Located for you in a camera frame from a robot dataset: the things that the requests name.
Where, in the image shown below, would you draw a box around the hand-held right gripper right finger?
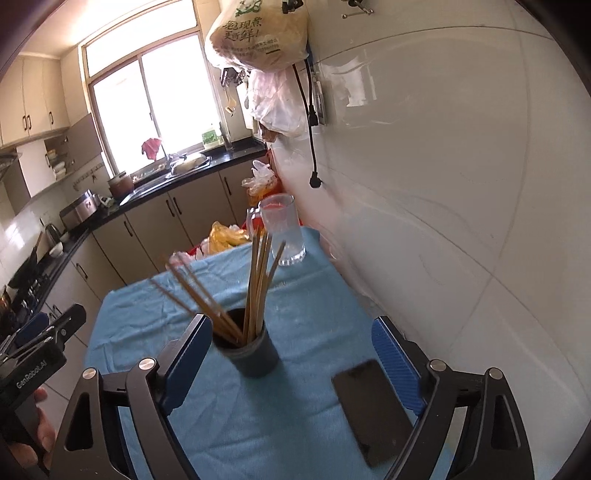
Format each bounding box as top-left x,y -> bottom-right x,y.
370,315 -> 536,480

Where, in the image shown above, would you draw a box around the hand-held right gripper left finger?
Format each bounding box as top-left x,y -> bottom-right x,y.
48,314 -> 214,480

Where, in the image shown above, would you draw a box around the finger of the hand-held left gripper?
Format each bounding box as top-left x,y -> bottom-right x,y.
47,304 -> 88,345
8,311 -> 50,350

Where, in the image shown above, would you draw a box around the dark grey chopstick holder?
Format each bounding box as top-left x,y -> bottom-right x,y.
211,308 -> 280,378

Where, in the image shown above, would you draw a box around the set of wooden chopsticks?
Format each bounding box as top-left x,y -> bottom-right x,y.
150,231 -> 287,347

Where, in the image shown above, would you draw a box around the person's left hand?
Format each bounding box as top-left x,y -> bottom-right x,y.
35,387 -> 57,468

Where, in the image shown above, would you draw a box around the black gas stove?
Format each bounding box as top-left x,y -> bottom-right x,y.
7,272 -> 51,319

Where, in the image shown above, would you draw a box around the black smartphone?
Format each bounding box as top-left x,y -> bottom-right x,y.
331,359 -> 414,468

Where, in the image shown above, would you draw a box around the black wok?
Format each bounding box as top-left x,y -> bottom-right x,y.
8,231 -> 44,289

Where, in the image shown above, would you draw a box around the blue table cloth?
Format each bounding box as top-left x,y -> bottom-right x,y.
85,226 -> 462,480

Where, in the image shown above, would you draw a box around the silver rice cooker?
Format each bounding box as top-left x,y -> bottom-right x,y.
59,191 -> 100,232

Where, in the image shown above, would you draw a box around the yellow plastic bag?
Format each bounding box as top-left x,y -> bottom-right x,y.
209,222 -> 252,254

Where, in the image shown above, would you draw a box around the brown clay pot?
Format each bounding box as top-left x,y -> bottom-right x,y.
107,172 -> 136,199

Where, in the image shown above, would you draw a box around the open shelf with dishes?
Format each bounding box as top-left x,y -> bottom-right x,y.
44,136 -> 77,182

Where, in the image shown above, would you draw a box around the range hood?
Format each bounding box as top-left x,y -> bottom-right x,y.
0,150 -> 24,181

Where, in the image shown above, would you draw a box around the glass mug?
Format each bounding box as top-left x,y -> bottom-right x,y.
246,194 -> 307,267

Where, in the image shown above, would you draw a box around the metal faucet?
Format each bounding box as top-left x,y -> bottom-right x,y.
159,143 -> 185,174

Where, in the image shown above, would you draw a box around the steel kitchen sink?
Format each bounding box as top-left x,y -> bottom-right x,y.
131,154 -> 213,185

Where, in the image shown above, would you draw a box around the white and orange plastic bag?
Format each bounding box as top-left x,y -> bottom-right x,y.
241,160 -> 278,195

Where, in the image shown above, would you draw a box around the beige upper kitchen cabinets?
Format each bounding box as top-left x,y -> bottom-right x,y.
0,55 -> 71,148

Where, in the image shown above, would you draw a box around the black kitchen countertop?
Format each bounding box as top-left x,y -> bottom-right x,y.
0,138 -> 269,324

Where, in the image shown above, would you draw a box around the kitchen window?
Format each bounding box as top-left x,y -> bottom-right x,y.
81,28 -> 232,185

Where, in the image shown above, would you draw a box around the translucent plastic bag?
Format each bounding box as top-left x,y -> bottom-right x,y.
245,69 -> 310,139

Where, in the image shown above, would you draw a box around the beige printed plastic bag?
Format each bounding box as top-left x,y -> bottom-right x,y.
205,0 -> 311,72

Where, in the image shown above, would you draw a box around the black power cable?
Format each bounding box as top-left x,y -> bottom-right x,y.
292,55 -> 324,190

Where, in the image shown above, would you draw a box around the wall socket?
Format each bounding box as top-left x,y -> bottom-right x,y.
308,69 -> 329,126

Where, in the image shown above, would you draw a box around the metal wall hook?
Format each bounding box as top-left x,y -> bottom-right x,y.
342,0 -> 375,19

